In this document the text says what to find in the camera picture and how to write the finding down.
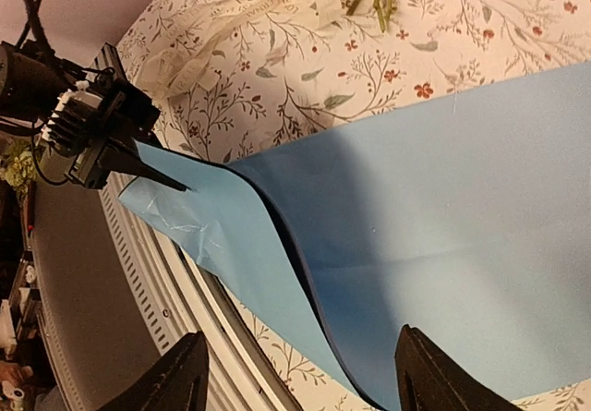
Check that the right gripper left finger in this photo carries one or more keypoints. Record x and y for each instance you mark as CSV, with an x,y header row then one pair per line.
x,y
178,381

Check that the cream printed ribbon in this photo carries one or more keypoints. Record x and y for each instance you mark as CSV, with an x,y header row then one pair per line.
x,y
180,58

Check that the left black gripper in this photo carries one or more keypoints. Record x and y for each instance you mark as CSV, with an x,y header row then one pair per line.
x,y
126,114

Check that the blue wrapping paper sheet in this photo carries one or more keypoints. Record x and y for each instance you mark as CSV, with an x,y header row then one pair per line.
x,y
467,217

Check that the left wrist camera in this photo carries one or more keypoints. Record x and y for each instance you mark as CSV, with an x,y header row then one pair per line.
x,y
71,124

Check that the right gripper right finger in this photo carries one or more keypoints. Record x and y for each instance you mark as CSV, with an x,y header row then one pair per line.
x,y
428,379

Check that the front aluminium rail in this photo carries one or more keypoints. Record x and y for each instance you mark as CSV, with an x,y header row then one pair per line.
x,y
117,295

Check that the floral patterned table mat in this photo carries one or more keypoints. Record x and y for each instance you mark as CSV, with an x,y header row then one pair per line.
x,y
281,81

